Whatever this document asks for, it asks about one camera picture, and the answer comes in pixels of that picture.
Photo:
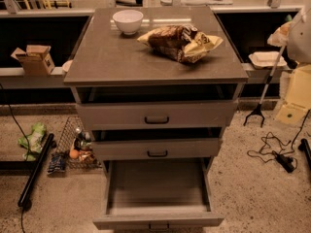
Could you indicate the white takeout container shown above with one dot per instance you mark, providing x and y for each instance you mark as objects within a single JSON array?
[{"x": 263, "y": 59}]

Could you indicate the blue snack bag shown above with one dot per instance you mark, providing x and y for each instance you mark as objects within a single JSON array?
[{"x": 57, "y": 163}]

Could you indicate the green chip bag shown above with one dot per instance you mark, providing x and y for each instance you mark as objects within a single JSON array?
[{"x": 33, "y": 142}]

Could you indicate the orange fruit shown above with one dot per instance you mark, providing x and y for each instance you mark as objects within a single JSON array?
[{"x": 74, "y": 154}]

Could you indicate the grey drawer cabinet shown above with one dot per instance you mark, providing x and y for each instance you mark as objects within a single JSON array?
[{"x": 111, "y": 68}]

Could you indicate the reacher grabber tool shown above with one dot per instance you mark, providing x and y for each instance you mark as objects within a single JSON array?
[{"x": 257, "y": 110}]

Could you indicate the black floor bar right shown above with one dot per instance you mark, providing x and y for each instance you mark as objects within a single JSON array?
[{"x": 304, "y": 146}]

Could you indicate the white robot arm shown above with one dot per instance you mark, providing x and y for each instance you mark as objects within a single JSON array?
[{"x": 296, "y": 36}]

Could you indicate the middle drawer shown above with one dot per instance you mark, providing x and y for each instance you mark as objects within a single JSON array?
[{"x": 151, "y": 149}]

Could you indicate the black floor bar left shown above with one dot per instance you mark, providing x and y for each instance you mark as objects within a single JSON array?
[{"x": 35, "y": 171}]

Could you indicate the brown chip bag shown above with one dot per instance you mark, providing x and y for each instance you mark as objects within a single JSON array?
[{"x": 182, "y": 43}]

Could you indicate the bottom drawer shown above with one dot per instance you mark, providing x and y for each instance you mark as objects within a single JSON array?
[{"x": 157, "y": 195}]

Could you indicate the drawer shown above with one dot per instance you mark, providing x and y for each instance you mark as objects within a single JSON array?
[
  {"x": 157, "y": 195},
  {"x": 151, "y": 149},
  {"x": 156, "y": 115}
]

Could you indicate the bottle in basket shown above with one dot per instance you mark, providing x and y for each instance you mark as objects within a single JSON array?
[{"x": 82, "y": 140}]

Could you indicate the black floor bar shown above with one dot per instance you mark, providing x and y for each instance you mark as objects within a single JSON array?
[
  {"x": 35, "y": 171},
  {"x": 304, "y": 146}
]

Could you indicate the white bowl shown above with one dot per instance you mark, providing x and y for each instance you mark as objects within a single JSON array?
[{"x": 128, "y": 21}]

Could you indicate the wire basket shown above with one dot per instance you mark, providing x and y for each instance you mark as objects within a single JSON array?
[{"x": 86, "y": 159}]

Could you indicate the cardboard box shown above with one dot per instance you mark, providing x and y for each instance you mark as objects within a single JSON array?
[{"x": 36, "y": 60}]

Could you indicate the top drawer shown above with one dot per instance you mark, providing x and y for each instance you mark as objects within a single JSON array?
[{"x": 156, "y": 115}]

